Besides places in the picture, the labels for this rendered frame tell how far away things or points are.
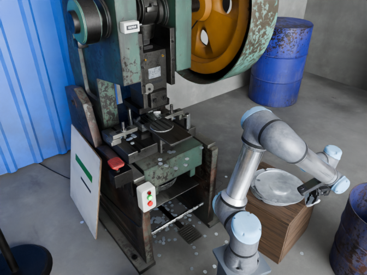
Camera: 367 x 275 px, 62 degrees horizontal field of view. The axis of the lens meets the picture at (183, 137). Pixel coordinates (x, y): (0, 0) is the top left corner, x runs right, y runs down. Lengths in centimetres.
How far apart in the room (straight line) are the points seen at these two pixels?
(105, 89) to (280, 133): 101
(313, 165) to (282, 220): 64
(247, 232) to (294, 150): 37
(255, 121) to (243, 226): 41
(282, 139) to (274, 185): 85
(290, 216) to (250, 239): 59
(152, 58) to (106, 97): 39
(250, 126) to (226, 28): 64
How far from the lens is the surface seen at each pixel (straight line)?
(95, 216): 202
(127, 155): 156
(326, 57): 473
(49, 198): 251
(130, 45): 138
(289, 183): 194
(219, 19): 165
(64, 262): 208
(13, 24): 250
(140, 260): 195
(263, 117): 113
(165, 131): 158
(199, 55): 181
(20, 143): 278
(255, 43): 151
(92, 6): 134
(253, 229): 125
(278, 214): 180
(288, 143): 107
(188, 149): 168
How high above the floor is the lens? 161
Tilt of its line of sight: 33 degrees down
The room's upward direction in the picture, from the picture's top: straight up
